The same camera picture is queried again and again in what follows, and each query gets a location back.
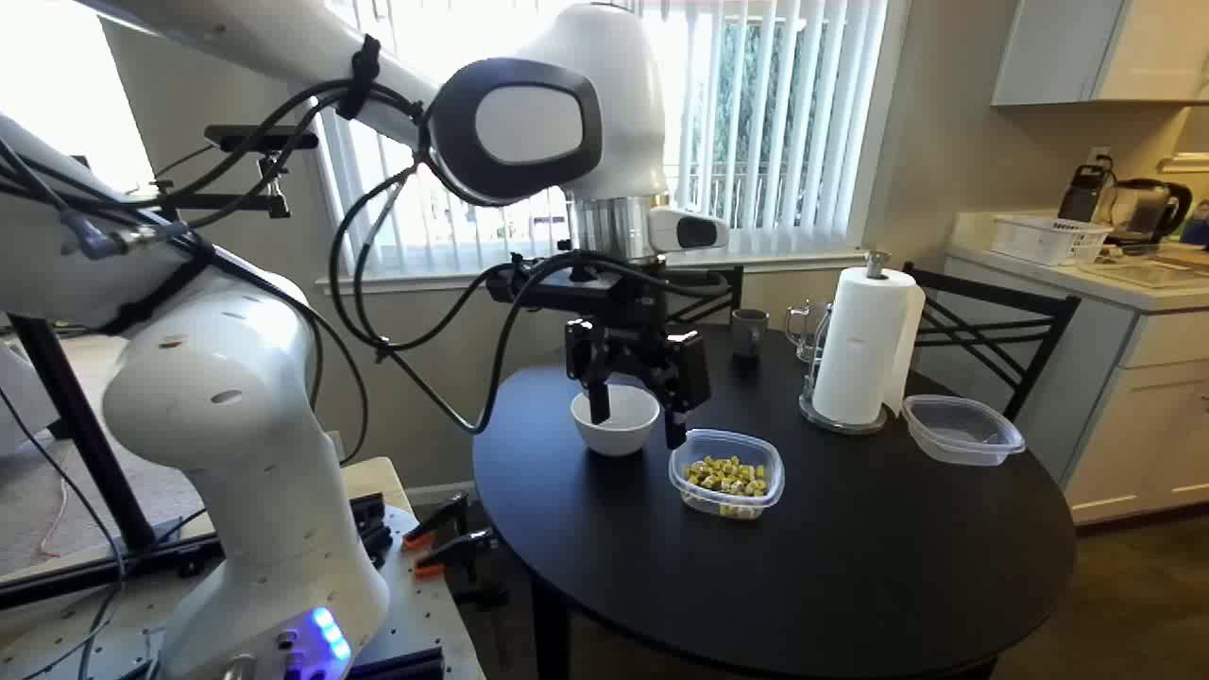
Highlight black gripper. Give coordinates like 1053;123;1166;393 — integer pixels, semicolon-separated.
559;266;715;455

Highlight clear plastic food container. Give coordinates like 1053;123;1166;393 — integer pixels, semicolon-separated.
666;428;791;526

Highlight white ceramic bowl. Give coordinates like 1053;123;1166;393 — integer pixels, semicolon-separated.
568;382;666;461

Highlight grey mug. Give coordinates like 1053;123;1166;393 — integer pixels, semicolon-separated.
730;310;769;370

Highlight black metal chair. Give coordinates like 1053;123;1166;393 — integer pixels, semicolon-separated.
899;261;1083;428
656;261;749;333

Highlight clear drinking glass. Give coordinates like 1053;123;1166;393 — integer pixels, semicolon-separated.
787;299;835;370

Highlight white paper towel roll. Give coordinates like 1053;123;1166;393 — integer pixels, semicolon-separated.
807;266;928;428

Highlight metal paper towel holder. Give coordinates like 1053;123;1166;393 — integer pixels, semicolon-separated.
793;244;912;443

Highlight white robot mounting platform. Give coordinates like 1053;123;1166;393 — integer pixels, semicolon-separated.
0;455;488;680

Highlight white vertical window blinds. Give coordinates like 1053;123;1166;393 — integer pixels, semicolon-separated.
316;0;893;281

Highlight clear plastic countertop bin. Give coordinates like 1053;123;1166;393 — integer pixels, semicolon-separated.
987;208;1112;267

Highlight black coffee maker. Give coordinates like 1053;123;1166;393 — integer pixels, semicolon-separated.
1053;151;1117;227

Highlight white kitchen counter cabinet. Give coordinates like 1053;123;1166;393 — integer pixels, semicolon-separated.
941;205;1209;526

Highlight black electric kettle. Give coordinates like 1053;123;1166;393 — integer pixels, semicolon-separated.
1105;175;1192;257

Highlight black tripod stand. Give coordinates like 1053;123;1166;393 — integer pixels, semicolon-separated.
4;315;229;608

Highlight white upper kitchen cabinet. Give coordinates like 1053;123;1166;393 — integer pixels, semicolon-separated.
988;0;1209;110

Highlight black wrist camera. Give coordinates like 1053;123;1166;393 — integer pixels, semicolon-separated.
488;257;577;310

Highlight orange handled clamp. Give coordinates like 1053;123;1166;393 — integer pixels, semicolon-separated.
405;490;472;544
413;526;501;592

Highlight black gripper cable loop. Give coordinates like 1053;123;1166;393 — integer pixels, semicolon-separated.
326;159;595;438

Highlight black arm strap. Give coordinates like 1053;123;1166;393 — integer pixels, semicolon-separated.
349;34;386;123

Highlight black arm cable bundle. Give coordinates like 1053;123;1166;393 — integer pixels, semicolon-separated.
0;71;429;299

